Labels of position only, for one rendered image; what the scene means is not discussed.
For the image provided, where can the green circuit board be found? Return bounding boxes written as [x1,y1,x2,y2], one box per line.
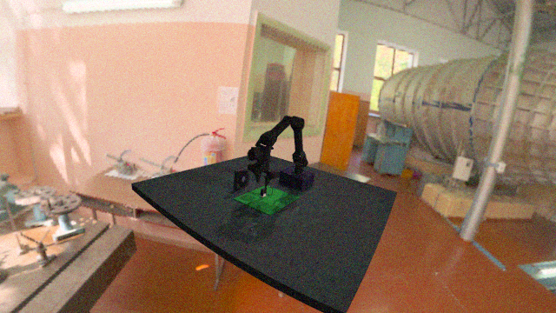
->
[234,186,300,216]

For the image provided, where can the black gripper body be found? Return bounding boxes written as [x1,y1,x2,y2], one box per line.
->
[248,159,280,179]

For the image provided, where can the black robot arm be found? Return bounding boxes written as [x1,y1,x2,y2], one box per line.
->
[247,116,308,176]

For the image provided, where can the black cable with plug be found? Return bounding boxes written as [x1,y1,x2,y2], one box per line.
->
[255,187,268,196]

